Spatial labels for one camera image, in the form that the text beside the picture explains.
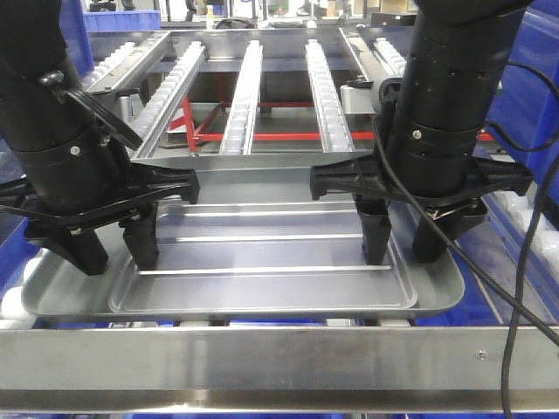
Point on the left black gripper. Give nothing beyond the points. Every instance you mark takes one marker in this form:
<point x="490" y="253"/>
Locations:
<point x="73" y="188"/>

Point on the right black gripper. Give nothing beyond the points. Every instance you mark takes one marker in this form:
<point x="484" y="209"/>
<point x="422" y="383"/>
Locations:
<point x="430" y="167"/>

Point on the large silver metal tray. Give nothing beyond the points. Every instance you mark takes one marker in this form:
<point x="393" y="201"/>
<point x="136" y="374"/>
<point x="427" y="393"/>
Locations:
<point x="285" y="179"/>

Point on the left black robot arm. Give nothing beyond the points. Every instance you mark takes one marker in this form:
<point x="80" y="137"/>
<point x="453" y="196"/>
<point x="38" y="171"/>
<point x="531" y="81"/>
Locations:
<point x="42" y="100"/>

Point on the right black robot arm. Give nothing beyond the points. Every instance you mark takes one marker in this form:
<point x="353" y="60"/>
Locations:
<point x="458" y="53"/>

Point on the small ribbed silver tray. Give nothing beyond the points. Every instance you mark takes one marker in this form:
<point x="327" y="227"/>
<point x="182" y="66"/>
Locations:
<point x="263" y="259"/>

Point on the centre-right white roller track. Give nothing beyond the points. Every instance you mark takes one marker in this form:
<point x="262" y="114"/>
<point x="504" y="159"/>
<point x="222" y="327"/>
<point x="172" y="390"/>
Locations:
<point x="333" y="128"/>

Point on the left white roller track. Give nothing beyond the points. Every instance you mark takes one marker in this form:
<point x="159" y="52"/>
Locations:
<point x="52" y="288"/>

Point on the steel front rack beam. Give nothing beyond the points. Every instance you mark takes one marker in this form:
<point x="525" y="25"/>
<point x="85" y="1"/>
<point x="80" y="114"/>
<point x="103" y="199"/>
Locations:
<point x="363" y="369"/>

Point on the blue bin upper right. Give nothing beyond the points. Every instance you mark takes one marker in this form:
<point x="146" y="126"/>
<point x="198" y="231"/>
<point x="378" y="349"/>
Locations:
<point x="526" y="109"/>

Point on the centre-left white roller track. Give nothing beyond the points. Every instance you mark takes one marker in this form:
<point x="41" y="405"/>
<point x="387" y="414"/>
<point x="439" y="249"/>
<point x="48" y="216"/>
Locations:
<point x="239" y="129"/>

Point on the blue crate in background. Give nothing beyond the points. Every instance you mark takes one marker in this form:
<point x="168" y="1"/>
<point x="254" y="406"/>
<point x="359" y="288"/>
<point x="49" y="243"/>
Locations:
<point x="137" y="20"/>

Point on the red metal cart frame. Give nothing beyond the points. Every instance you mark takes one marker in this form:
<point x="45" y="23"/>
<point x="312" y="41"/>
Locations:
<point x="196" y="124"/>

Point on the left steel divider rail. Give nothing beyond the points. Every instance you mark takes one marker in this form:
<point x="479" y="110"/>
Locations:
<point x="132" y="65"/>

